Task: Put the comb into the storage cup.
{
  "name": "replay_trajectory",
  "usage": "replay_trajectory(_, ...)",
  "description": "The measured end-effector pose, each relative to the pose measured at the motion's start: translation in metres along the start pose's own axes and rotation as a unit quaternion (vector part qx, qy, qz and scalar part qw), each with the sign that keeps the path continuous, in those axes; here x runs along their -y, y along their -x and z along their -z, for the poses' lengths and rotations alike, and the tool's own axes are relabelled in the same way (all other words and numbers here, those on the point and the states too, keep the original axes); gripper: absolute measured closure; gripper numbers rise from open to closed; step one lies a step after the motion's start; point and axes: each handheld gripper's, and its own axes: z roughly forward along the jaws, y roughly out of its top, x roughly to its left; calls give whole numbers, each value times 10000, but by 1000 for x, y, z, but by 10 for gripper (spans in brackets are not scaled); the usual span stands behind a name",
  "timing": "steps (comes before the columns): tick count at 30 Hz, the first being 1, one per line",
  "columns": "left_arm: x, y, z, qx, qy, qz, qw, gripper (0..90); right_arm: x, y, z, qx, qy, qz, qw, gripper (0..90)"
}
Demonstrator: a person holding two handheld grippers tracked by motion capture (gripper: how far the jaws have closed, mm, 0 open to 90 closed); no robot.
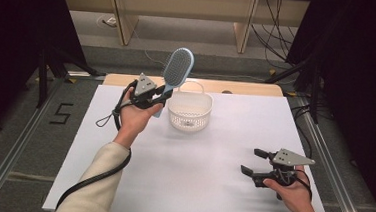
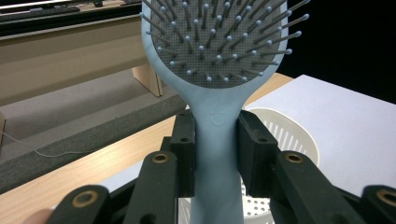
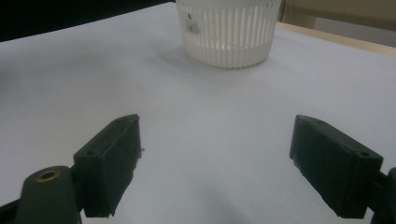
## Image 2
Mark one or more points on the dark keyboard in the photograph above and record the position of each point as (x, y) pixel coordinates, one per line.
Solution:
(37, 13)

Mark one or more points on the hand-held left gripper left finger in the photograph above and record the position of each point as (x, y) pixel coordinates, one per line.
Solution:
(185, 155)

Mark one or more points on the white slotted plastic basket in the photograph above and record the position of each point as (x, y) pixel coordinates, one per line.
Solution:
(295, 140)

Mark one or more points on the white table mat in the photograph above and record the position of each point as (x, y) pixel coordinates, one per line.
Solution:
(342, 130)

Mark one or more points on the beige wooden desk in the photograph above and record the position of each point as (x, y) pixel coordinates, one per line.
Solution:
(62, 62)

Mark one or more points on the light blue hairbrush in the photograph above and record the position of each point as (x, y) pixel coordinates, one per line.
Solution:
(214, 140)

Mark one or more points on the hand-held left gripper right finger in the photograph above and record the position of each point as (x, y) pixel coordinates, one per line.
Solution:
(255, 155)

